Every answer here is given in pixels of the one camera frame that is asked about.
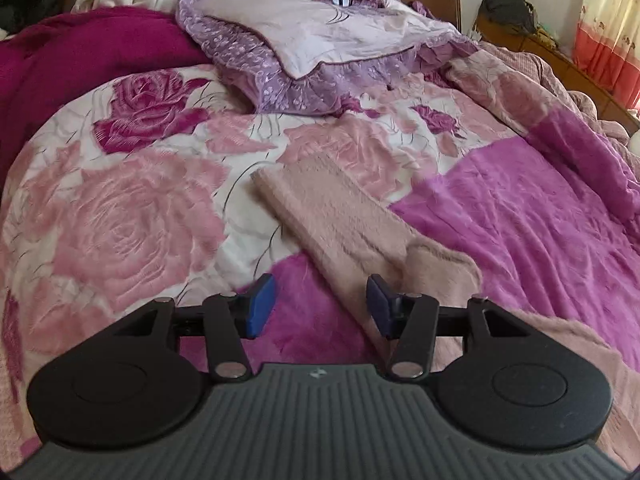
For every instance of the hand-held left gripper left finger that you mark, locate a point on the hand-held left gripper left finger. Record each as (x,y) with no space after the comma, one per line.
(261,305)

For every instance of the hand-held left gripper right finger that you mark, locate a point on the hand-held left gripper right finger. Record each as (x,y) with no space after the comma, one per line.
(379,307)

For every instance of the pink knitted sweater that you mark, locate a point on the pink knitted sweater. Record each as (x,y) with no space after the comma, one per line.
(340,225)

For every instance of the pink floral quilt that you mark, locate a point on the pink floral quilt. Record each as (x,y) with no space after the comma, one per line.
(150,220)

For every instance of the pale pink checked quilt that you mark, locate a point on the pale pink checked quilt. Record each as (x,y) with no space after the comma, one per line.
(520,85)

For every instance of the purple frilled pillow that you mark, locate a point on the purple frilled pillow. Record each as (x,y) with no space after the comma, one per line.
(320,40)

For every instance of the dark magenta blanket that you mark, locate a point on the dark magenta blanket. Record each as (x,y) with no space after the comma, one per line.
(75,60)

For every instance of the wooden side cabinet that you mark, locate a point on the wooden side cabinet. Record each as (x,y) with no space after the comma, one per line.
(575,67)

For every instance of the grey bag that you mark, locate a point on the grey bag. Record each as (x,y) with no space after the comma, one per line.
(510,7)

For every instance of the floral curtain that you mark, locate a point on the floral curtain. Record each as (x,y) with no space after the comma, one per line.
(610,25)

